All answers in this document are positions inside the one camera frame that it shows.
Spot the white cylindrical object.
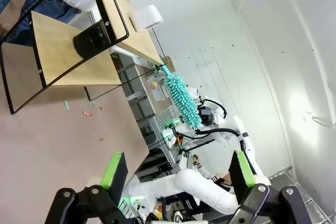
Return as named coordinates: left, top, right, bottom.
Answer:
left=130, top=4, right=164, bottom=32

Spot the clear plastic box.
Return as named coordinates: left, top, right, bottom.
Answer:
left=146, top=73, right=167, bottom=102

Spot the two-tier wooden shelf black frame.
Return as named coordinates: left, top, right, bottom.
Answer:
left=0, top=0, right=169, bottom=116

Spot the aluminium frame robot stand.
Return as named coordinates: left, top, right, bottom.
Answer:
left=143, top=108, right=190, bottom=180

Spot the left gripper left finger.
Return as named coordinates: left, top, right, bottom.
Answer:
left=44, top=152, right=133, bottom=224

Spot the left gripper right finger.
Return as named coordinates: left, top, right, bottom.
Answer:
left=225, top=151, right=322, bottom=224

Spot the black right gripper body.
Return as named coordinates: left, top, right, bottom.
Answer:
left=198, top=106, right=219, bottom=127

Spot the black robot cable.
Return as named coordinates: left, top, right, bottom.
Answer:
left=194, top=99, right=244, bottom=142

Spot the brown cardboard box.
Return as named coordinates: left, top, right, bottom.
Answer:
left=161, top=55, right=175, bottom=74

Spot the black mesh pen cup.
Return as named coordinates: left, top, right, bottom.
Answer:
left=72, top=20, right=112, bottom=60

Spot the teal microfibre duster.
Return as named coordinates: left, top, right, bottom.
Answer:
left=154, top=61, right=203, bottom=132

